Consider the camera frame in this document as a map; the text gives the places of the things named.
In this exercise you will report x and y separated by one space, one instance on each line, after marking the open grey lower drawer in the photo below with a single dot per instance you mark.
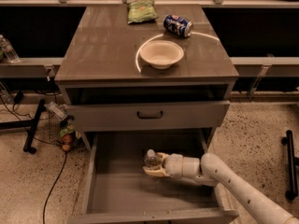
119 192

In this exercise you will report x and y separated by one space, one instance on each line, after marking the white paper bowl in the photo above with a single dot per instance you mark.
161 54

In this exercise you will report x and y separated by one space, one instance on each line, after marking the grey drawer cabinet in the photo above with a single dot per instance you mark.
102 65

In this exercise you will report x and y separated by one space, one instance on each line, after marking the black stand foot left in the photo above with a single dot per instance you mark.
29 125

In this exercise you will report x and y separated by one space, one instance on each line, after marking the blue soda can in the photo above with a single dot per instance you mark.
178 25

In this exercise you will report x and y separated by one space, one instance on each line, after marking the wire basket with snacks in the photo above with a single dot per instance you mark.
62 131

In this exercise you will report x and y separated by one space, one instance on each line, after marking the grey upper drawer with handle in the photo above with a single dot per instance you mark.
150 116

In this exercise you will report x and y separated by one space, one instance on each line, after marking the green chip bag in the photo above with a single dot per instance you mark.
141 11

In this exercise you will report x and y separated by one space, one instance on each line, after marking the small water bottle on ledge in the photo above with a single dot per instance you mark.
8 50

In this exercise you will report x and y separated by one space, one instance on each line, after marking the black stand foot right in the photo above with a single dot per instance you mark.
293 162

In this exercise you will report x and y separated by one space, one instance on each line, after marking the clear plastic water bottle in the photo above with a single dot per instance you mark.
152 160

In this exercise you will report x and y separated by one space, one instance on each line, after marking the black stand foot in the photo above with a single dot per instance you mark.
293 162
29 125

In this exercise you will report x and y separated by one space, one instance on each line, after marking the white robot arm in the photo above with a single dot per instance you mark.
210 170

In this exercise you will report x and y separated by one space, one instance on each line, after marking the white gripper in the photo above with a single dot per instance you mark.
174 164

